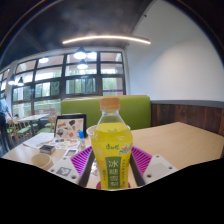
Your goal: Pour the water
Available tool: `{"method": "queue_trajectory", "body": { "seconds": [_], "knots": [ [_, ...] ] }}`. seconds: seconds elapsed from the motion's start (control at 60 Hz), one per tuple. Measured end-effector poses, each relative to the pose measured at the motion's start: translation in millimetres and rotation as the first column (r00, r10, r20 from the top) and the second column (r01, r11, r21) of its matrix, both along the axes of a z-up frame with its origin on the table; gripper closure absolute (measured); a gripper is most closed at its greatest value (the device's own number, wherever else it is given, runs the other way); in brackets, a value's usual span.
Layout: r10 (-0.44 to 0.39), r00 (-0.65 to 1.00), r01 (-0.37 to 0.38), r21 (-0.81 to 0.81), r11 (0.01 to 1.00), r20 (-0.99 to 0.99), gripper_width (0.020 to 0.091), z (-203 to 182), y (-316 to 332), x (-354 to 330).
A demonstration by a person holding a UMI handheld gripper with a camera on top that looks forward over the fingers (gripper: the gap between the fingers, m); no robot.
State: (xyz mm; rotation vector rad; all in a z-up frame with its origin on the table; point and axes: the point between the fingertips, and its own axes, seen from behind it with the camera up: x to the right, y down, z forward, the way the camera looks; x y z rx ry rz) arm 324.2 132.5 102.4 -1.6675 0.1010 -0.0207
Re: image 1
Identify large black-framed window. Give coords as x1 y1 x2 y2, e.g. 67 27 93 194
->
0 50 127 118

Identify wooden chairs with green seats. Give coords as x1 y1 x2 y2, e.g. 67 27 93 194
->
6 114 58 141

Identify white paper sheet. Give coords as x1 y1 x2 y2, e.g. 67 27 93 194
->
22 132 56 149

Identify printed sticker sheet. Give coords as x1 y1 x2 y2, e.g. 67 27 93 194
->
44 137 81 150

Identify black-framed picture tablet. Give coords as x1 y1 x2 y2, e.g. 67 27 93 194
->
53 113 88 140

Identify light wooden dining table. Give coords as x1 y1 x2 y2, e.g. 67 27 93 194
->
18 113 49 124

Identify long curved ceiling light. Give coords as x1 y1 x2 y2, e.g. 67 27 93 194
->
61 34 152 46

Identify white bowl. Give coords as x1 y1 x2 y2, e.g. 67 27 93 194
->
85 124 131 138

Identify white ribbed mug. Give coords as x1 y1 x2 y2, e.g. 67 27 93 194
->
30 152 54 171

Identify yellow drink bottle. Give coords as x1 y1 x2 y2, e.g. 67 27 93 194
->
90 96 134 190

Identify small blue-capped bottle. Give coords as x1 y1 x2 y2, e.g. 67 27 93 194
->
78 130 86 150

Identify small dark box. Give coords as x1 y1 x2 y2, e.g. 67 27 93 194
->
38 144 57 155

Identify person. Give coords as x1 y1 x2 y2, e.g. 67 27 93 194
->
0 97 13 148

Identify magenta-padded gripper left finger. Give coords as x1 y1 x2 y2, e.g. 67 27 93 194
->
49 145 98 188

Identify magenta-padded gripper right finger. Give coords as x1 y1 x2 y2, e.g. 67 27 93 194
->
129 145 179 188

